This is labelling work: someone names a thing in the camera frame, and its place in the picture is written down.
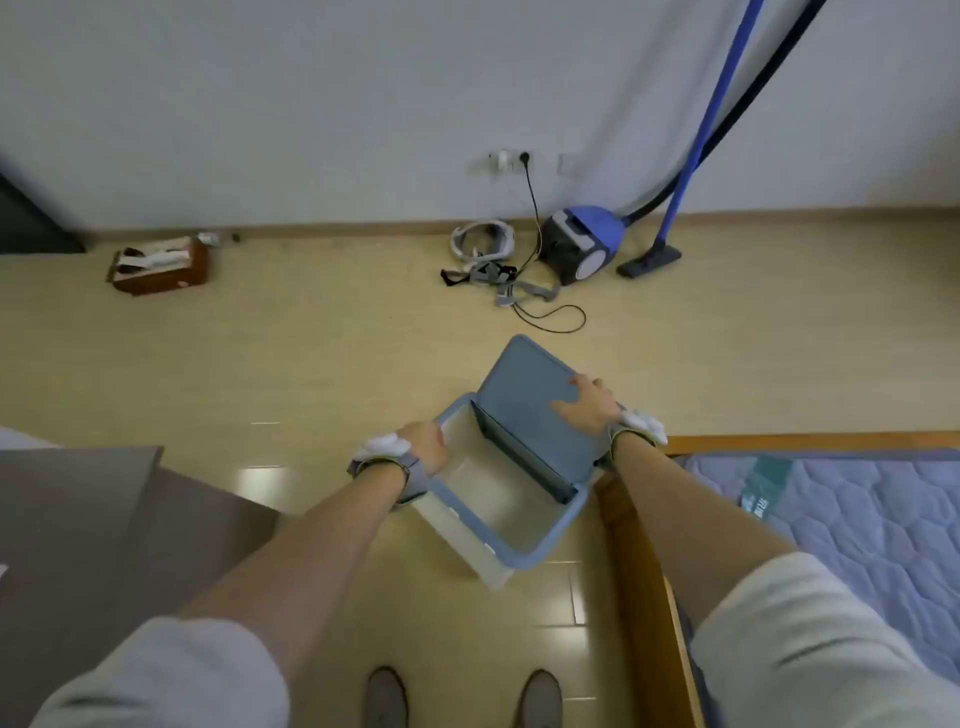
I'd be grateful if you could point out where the wooden baseboard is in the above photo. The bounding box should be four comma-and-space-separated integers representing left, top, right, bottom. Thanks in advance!
82, 205, 960, 243

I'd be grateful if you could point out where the brown box with white items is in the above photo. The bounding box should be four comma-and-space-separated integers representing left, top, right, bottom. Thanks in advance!
105, 235, 212, 297

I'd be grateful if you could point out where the white ring headset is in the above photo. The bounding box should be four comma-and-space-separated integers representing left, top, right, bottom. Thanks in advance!
449, 219, 518, 273

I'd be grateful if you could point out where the blue vacuum wand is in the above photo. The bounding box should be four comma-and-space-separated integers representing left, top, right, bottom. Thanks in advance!
658, 0, 766, 252

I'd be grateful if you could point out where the white storage box blue rim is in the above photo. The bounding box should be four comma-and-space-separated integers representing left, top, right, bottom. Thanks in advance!
410, 391, 595, 594

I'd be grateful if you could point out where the white sleeve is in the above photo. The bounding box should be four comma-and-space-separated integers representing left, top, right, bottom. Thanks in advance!
30, 615, 295, 728
689, 552, 960, 728

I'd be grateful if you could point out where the black vacuum floor nozzle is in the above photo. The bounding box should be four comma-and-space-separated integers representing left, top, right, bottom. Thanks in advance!
615, 238, 684, 281

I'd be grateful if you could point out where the black vacuum hose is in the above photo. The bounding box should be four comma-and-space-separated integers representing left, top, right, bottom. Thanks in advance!
622, 0, 828, 228

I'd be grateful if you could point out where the grey cabinet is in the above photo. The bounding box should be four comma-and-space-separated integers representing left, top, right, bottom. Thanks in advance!
0, 445, 303, 710

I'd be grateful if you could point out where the white grey right wrist tracker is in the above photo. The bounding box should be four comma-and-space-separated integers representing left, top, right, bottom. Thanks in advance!
604, 408, 669, 468

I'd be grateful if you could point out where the blue storage box lid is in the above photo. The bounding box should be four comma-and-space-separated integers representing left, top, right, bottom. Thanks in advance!
470, 333, 595, 506

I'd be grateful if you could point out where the grey right shoe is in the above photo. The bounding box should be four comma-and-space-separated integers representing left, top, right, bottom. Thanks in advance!
519, 669, 565, 728

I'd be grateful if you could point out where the person's right forearm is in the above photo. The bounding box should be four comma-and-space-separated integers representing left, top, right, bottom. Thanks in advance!
611, 433, 798, 633

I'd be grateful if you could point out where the grey left shoe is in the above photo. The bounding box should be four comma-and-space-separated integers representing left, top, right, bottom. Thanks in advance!
364, 666, 411, 728

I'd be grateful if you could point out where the person's left forearm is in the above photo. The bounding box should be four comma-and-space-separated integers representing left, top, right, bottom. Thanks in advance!
178, 461, 412, 680

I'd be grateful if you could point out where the blue quilted mattress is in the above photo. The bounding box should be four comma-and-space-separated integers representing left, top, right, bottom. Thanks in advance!
675, 448, 960, 688

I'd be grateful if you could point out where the grey strap harness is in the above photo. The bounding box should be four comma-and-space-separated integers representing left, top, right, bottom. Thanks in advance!
440, 261, 565, 310

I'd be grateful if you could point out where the person's right hand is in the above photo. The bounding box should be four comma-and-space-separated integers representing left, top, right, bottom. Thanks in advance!
550, 374, 624, 438

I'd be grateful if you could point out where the white left sleeve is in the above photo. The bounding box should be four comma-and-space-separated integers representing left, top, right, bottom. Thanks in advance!
30, 615, 295, 728

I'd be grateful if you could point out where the white grey left wrist tracker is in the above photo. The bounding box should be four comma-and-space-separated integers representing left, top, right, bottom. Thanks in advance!
347, 432, 430, 513

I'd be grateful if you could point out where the white wall socket with plugs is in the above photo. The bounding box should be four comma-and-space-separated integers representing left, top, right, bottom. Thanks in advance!
469, 149, 538, 176

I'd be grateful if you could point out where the person's left hand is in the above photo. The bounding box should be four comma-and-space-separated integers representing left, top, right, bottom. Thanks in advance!
396, 420, 452, 481

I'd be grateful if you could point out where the black power cable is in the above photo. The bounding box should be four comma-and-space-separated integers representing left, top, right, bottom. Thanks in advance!
514, 156, 588, 336

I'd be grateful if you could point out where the white right sleeve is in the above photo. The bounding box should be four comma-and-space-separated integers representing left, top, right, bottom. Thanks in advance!
689, 552, 960, 728

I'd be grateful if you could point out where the white grey wrist tracker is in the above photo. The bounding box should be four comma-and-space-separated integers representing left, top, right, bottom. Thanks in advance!
604, 408, 669, 468
347, 432, 430, 513

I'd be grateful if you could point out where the green mattress label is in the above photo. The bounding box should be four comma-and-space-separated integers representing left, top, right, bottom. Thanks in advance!
738, 455, 795, 521

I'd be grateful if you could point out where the wooden bed frame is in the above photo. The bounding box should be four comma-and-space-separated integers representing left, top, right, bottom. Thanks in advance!
595, 430, 960, 728

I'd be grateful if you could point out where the blue black vacuum cleaner body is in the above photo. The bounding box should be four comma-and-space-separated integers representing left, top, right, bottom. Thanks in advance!
537, 205, 628, 287

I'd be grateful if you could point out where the grey shoe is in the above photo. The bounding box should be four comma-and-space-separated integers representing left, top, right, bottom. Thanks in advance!
364, 666, 411, 728
519, 669, 565, 728

